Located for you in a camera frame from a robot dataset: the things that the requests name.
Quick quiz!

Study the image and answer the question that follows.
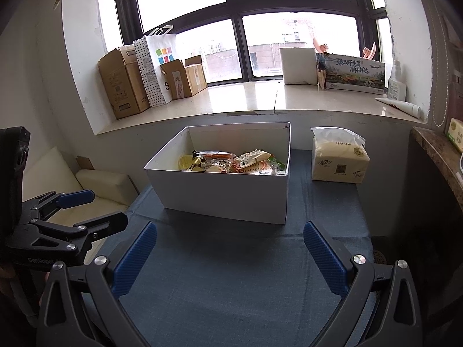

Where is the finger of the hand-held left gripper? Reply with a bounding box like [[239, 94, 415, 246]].
[[22, 189, 95, 222], [6, 211, 130, 254]]

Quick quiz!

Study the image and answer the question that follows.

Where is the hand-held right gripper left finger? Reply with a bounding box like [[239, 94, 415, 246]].
[[36, 221, 159, 347]]

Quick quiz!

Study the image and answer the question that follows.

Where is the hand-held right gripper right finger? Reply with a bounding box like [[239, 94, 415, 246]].
[[303, 220, 424, 347]]

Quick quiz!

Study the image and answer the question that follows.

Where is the white cardboard box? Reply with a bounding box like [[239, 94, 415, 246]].
[[144, 121, 292, 225]]

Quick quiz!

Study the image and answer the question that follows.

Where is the pile of snack packets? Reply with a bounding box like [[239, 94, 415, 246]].
[[178, 148, 288, 176]]

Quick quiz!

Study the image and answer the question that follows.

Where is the cream sofa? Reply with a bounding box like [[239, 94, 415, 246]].
[[22, 146, 140, 225]]

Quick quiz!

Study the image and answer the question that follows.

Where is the blue tablecloth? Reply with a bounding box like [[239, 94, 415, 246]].
[[81, 148, 375, 347]]

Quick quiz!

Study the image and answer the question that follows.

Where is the tissue pack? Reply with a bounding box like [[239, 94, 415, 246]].
[[310, 126, 370, 185]]

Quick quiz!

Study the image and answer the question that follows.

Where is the tall brown cardboard box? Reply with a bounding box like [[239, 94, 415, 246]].
[[98, 45, 150, 120]]

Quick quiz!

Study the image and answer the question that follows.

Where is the polka dot paper bag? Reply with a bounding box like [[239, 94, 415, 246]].
[[133, 25, 178, 108]]

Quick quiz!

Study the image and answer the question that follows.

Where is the marble counter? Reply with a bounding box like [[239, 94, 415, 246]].
[[411, 126, 463, 198]]

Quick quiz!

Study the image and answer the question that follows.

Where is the open small cardboard box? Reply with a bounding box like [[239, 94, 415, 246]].
[[160, 55, 208, 101]]

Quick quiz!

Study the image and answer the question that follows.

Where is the white tube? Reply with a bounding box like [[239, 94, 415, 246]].
[[375, 96, 422, 118]]

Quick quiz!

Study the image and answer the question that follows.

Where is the stone windowsill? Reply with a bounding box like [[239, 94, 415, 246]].
[[89, 80, 429, 136]]

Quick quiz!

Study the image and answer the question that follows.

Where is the green and white box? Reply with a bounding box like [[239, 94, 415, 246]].
[[446, 117, 463, 152]]

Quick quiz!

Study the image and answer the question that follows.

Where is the small figurine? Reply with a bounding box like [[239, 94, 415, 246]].
[[316, 53, 328, 90]]

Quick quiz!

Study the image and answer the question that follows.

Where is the white plastic bottle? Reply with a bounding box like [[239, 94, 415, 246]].
[[387, 60, 407, 102]]

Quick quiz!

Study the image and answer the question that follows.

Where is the long printed gift box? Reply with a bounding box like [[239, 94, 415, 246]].
[[320, 53, 387, 95]]

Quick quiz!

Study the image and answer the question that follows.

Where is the white square box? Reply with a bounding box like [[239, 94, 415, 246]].
[[279, 46, 319, 85]]

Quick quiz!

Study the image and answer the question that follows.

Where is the black framed window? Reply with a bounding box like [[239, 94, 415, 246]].
[[112, 0, 393, 84]]

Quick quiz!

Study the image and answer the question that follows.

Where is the grey stitched panel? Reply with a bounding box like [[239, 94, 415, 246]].
[[405, 0, 463, 131]]

